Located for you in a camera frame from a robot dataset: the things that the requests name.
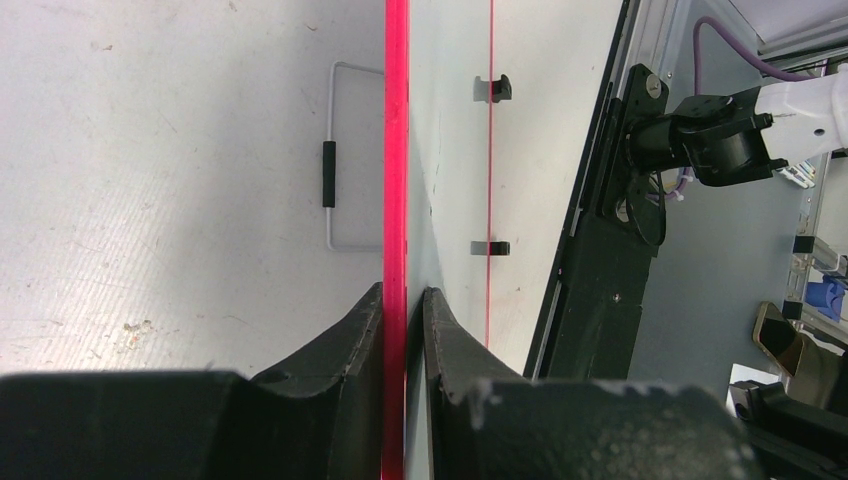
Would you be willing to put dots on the pink-framed whiteboard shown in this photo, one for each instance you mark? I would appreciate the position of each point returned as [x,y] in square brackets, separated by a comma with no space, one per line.
[436,277]

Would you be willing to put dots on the white wire whiteboard stand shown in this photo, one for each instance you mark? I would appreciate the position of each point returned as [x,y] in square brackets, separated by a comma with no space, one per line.
[329,162]

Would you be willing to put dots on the blue object outside cell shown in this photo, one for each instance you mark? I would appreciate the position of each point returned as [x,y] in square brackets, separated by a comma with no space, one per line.
[827,297]

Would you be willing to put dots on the black whiteboard clip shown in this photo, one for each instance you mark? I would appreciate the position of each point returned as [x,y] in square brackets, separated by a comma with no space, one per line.
[492,91]
[490,248]

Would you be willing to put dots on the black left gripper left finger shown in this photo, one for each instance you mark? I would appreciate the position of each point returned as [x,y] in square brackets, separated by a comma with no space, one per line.
[316,414]

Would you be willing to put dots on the aluminium table frame rail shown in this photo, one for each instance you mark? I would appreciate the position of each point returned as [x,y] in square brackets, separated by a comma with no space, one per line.
[651,35]

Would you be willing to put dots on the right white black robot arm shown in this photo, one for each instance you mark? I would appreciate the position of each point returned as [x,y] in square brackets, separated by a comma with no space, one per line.
[744,137]

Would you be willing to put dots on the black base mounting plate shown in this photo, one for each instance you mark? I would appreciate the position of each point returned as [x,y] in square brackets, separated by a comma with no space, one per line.
[592,306]

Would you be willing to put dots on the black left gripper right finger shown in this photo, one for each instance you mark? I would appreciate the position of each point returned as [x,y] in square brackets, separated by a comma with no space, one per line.
[485,421]

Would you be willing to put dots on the brown object outside cell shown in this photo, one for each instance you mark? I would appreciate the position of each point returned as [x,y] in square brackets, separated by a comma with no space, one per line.
[816,375]

